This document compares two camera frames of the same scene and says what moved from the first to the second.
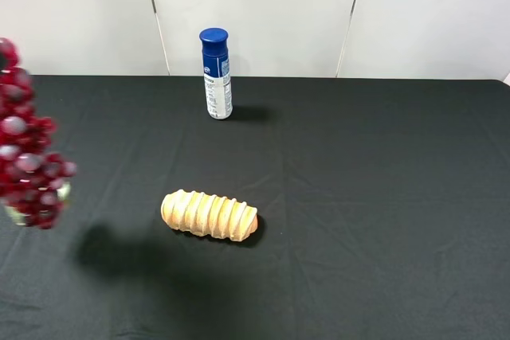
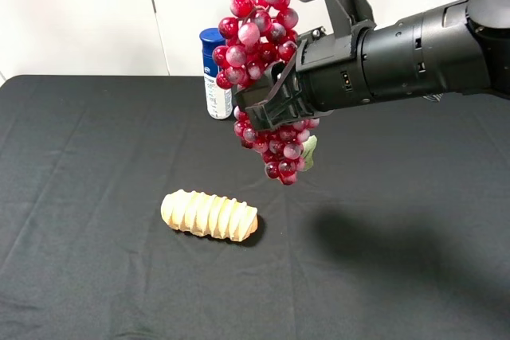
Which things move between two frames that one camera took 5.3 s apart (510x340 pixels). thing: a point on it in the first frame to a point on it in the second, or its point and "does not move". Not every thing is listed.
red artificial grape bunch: (34, 181) to (259, 34)
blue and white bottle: (217, 73) does not move
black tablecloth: (383, 209) does not move
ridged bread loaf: (205, 214) does not move
